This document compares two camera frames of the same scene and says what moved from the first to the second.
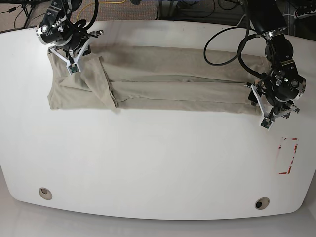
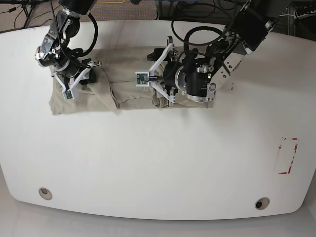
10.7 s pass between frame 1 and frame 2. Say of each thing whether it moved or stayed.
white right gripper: moved
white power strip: stayed
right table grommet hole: stayed
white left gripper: moved
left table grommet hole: stayed
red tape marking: stayed
